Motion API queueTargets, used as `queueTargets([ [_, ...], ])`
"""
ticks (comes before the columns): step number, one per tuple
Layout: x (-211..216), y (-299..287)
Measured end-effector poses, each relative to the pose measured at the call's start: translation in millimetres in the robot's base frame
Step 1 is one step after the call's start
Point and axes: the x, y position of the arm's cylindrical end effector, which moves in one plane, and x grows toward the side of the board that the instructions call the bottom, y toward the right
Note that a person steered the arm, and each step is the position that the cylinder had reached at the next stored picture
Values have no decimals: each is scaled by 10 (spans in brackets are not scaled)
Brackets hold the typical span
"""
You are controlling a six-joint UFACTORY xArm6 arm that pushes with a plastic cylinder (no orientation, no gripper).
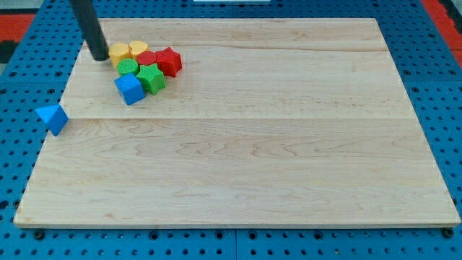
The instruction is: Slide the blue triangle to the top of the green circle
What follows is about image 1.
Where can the red circle block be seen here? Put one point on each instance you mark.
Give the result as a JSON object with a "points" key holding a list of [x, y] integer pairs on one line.
{"points": [[146, 58]]}

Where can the green circle block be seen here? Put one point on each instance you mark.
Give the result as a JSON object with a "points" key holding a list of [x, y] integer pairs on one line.
{"points": [[128, 66]]}

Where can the blue triangle block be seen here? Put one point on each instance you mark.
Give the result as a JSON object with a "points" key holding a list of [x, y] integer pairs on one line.
{"points": [[54, 117]]}

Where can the light wooden board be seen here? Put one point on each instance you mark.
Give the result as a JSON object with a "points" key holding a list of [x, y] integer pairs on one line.
{"points": [[270, 123]]}

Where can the red star block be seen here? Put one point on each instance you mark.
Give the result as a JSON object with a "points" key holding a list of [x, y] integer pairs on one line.
{"points": [[169, 62]]}

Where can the green star block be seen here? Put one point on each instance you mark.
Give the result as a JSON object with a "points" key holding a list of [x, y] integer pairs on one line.
{"points": [[152, 78]]}

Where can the blue cube block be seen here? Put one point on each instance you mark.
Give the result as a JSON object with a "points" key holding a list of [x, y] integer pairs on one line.
{"points": [[129, 88]]}

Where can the yellow cylinder block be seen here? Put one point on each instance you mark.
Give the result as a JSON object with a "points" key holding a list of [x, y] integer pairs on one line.
{"points": [[137, 47]]}

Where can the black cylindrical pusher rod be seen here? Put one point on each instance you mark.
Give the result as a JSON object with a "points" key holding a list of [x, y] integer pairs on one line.
{"points": [[88, 22]]}

